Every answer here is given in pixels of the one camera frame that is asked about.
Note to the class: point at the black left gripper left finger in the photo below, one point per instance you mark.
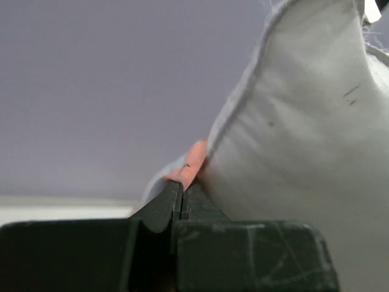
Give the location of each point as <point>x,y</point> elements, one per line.
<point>104,254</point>

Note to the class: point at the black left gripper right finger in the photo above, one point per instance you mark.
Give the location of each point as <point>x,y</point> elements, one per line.
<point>217,254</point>

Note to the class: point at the white pillow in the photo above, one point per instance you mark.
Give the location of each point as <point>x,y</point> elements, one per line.
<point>305,136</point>

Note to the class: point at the orange blue checked pillowcase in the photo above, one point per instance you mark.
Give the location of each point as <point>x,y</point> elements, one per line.
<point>183,170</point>

